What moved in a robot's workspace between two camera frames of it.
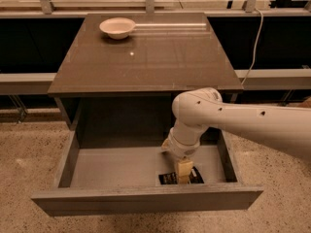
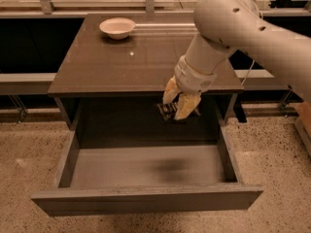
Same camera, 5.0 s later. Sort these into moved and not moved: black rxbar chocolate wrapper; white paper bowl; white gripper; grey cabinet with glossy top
Moved: black rxbar chocolate wrapper; white gripper
Not moved: white paper bowl; grey cabinet with glossy top
